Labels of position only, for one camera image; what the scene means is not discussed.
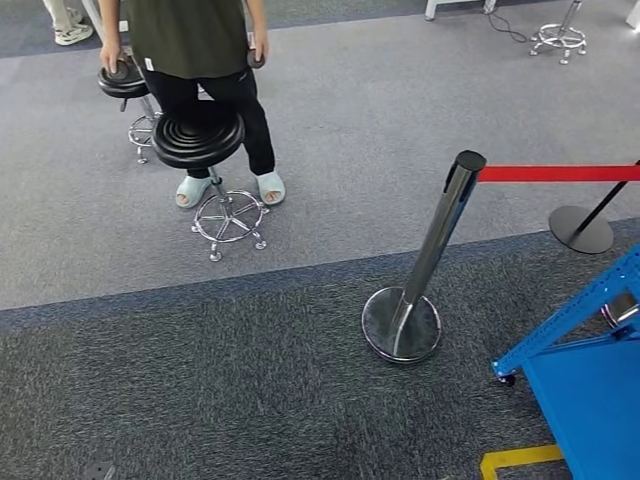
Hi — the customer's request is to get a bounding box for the person's right hand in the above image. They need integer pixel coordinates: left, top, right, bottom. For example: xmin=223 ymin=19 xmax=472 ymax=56
xmin=99 ymin=40 xmax=125 ymax=75

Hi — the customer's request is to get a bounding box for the person's left hand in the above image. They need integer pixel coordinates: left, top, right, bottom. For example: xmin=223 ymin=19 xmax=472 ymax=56
xmin=246 ymin=26 xmax=271 ymax=66

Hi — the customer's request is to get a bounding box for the blue steel shelf rack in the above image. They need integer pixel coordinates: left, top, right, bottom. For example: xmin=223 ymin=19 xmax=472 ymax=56
xmin=491 ymin=245 xmax=640 ymax=480

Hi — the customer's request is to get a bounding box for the black round swivel stool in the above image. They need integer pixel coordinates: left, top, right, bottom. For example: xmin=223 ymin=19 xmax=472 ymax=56
xmin=97 ymin=56 xmax=164 ymax=166
xmin=152 ymin=109 xmax=271 ymax=264

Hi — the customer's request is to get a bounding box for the person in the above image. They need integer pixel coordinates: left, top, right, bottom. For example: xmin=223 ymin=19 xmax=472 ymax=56
xmin=42 ymin=0 xmax=94 ymax=48
xmin=97 ymin=0 xmax=287 ymax=210

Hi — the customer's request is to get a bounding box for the chrome barrier stanchion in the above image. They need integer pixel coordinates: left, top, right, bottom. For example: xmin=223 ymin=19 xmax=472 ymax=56
xmin=361 ymin=149 xmax=488 ymax=366

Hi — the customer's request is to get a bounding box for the chrome base swivel stool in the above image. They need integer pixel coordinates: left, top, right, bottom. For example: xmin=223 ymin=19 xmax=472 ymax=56
xmin=528 ymin=0 xmax=589 ymax=66

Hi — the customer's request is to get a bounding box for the red barrier belt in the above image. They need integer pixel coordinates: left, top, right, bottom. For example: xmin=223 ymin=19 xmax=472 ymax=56
xmin=477 ymin=164 xmax=640 ymax=184

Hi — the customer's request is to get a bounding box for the black barrier stanchion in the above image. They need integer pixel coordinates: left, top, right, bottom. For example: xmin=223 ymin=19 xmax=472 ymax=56
xmin=548 ymin=158 xmax=640 ymax=256

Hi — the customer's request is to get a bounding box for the yellow floor tape strip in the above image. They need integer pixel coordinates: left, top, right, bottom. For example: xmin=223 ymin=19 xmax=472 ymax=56
xmin=479 ymin=443 xmax=566 ymax=480

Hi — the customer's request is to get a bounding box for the white table frame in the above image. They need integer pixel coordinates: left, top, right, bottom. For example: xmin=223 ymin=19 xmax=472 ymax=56
xmin=423 ymin=0 xmax=498 ymax=21

